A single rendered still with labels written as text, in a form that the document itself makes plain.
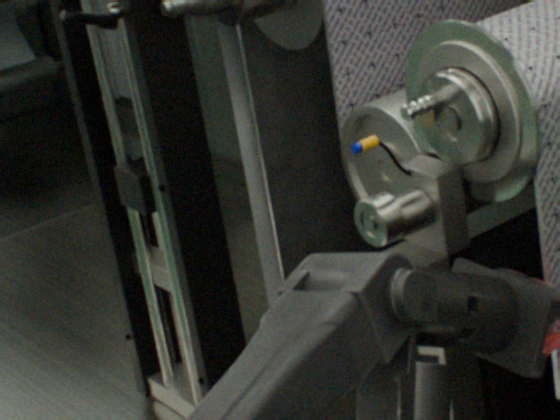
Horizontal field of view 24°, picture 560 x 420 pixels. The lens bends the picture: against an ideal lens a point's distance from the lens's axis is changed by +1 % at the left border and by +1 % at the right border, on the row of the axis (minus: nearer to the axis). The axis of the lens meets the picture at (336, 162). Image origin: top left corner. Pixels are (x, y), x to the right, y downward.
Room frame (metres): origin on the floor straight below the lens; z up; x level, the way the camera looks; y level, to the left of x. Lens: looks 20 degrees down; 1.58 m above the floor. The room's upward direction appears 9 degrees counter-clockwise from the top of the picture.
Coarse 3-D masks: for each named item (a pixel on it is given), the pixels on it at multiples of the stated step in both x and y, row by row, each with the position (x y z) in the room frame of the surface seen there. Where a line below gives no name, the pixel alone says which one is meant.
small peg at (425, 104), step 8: (424, 96) 0.96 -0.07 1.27; (432, 96) 0.96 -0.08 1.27; (408, 104) 0.95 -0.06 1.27; (416, 104) 0.95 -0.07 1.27; (424, 104) 0.95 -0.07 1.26; (432, 104) 0.96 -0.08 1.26; (400, 112) 0.95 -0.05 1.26; (408, 112) 0.94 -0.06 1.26; (416, 112) 0.95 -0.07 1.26; (424, 112) 0.95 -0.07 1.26; (408, 120) 0.95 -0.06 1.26
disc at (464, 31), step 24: (432, 24) 0.99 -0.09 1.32; (456, 24) 0.96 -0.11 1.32; (480, 48) 0.94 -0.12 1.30; (504, 48) 0.92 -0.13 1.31; (408, 72) 1.01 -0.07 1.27; (504, 72) 0.92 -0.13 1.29; (408, 96) 1.02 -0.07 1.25; (528, 96) 0.91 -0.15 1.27; (528, 120) 0.91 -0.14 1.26; (528, 144) 0.91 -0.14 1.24; (528, 168) 0.91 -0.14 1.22; (480, 192) 0.96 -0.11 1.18; (504, 192) 0.94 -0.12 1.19
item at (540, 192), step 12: (540, 192) 0.91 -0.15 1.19; (552, 192) 0.92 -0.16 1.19; (540, 204) 0.91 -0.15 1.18; (552, 204) 0.92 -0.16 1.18; (540, 216) 0.92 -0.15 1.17; (552, 216) 0.92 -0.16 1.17; (540, 228) 0.92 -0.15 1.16; (552, 228) 0.92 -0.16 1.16; (552, 240) 0.92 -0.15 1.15; (552, 252) 0.92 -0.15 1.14; (552, 264) 0.92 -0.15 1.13; (552, 276) 0.92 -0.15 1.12; (552, 324) 0.91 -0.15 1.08
